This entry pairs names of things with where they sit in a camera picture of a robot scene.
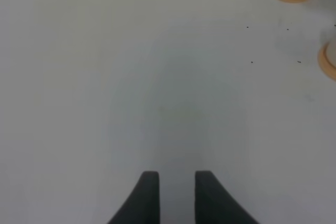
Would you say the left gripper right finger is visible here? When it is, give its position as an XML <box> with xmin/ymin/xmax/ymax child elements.
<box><xmin>194</xmin><ymin>171</ymin><xmax>258</xmax><ymax>224</ymax></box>

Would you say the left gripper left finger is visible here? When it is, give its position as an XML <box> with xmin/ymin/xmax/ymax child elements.
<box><xmin>109</xmin><ymin>171</ymin><xmax>160</xmax><ymax>224</ymax></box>

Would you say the near orange cup coaster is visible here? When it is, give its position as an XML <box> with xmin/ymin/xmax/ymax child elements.
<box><xmin>318</xmin><ymin>43</ymin><xmax>335</xmax><ymax>81</ymax></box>

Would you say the near white teacup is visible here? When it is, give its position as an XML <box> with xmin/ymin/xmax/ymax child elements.
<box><xmin>325</xmin><ymin>39</ymin><xmax>336</xmax><ymax>67</ymax></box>

